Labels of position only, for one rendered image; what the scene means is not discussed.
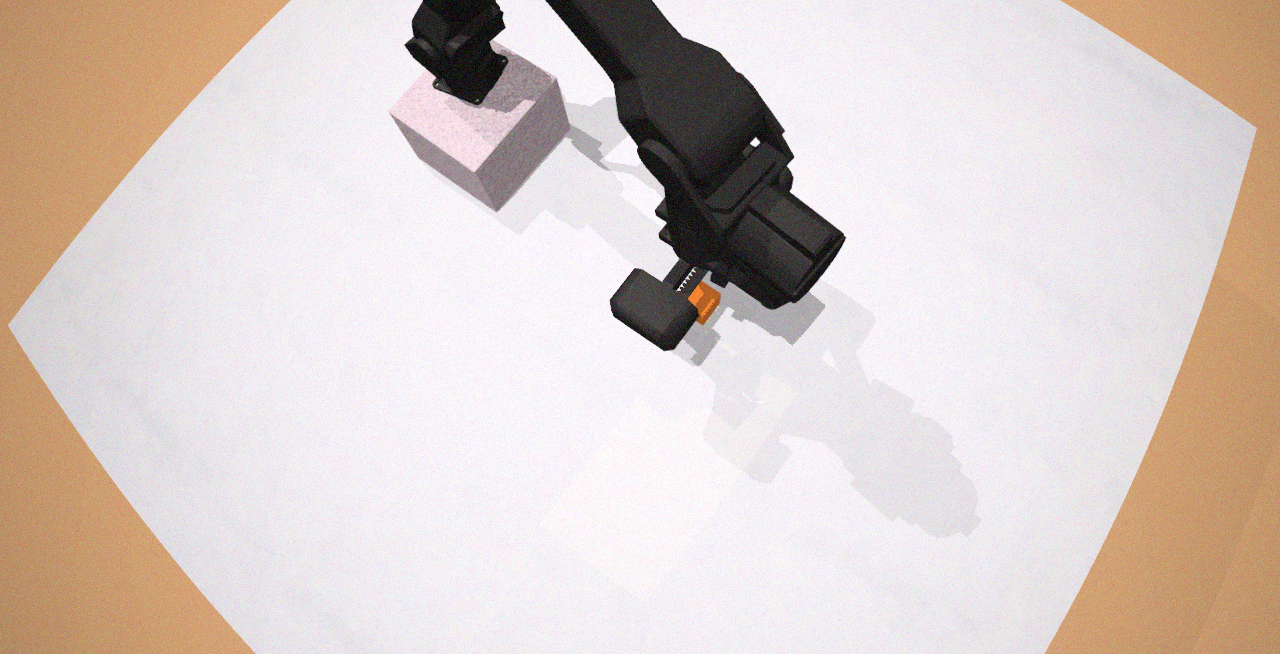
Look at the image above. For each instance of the orange block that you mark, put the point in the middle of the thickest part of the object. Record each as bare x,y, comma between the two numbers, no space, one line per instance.
706,300

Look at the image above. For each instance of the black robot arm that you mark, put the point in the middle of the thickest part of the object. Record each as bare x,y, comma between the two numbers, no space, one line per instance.
691,115

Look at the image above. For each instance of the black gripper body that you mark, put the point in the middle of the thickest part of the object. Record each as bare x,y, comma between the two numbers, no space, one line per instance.
657,310

